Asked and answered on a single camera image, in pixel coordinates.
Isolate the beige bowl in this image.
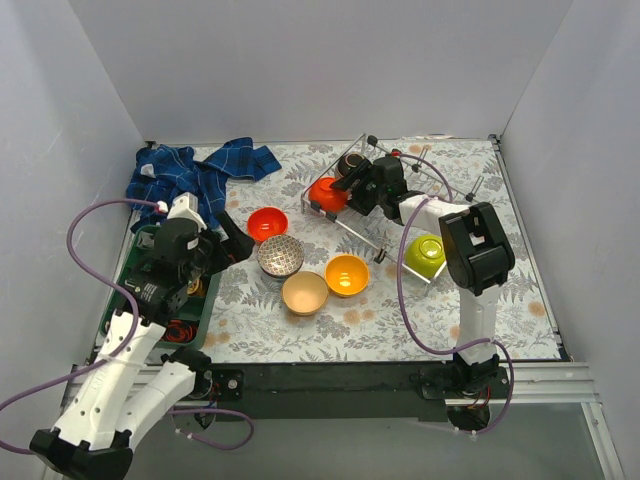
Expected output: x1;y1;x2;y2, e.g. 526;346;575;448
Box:
281;271;329;316

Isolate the lime green bowl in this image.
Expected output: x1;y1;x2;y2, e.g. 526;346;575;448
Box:
404;234;446;279

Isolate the green compartment tray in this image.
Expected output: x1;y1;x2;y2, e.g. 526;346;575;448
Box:
117;225;220;351

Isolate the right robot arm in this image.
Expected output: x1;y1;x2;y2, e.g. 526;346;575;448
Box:
331;154;515;398

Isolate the white patterned bowl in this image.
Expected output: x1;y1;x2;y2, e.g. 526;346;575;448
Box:
257;234;304;279

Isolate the black bowl with gold rim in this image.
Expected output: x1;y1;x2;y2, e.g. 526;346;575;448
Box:
335;152;370;179

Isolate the yellow-orange bowl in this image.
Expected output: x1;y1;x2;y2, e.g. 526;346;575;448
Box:
324;254;370;297

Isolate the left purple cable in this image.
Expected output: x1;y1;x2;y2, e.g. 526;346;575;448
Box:
0;198;255;455

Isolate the red coiled cable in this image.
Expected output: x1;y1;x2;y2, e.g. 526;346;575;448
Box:
164;319;199;346

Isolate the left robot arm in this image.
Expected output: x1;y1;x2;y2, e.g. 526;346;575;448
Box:
30;212;254;479

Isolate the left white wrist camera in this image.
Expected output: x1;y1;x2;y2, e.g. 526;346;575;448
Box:
156;192;208;231

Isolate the blue plaid cloth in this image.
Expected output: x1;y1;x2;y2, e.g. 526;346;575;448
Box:
126;137;281;229

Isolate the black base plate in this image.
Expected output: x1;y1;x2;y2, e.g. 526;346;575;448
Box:
204;361;507;424

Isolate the aluminium frame rail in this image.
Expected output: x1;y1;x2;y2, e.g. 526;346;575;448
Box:
42;362;626;480

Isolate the red-orange bowl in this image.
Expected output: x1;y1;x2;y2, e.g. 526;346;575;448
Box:
309;177;349;213
247;207;289;243

